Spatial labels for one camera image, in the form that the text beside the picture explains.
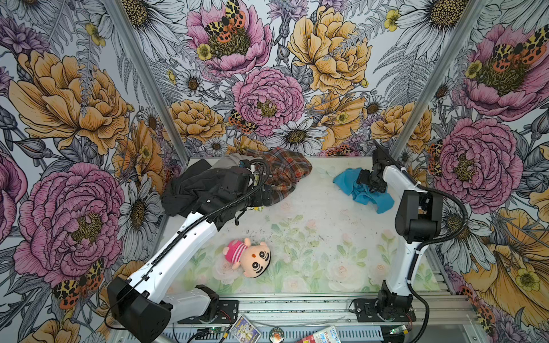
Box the green yellow floral cloth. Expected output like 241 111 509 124
247 206 264 212

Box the left aluminium frame post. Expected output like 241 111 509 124
105 1 190 170

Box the red plaid cloth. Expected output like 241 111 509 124
245 147 313 207

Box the dark grey black cloth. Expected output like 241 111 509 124
160 158 252 217

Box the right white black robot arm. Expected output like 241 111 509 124
357 142 443 321

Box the front aluminium rail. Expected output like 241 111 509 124
155 292 489 342

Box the teal blue cloth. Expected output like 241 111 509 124
333 168 395 214

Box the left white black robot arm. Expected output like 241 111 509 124
107 158 270 342

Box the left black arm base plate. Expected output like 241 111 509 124
178 300 240 324

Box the colourful card pack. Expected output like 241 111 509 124
230 316 262 343

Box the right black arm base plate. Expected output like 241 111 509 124
348 298 417 323

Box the right aluminium frame post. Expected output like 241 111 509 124
390 0 488 159

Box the plush doll pink shirt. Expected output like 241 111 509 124
222 238 272 279

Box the light grey cloth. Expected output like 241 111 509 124
212 153 254 169

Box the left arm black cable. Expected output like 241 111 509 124
145 157 271 275

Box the red white snack packet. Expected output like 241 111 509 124
296 326 342 343

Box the small round badge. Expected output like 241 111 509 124
269 327 285 343

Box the aluminium frame post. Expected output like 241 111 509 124
390 0 488 159
105 1 190 170

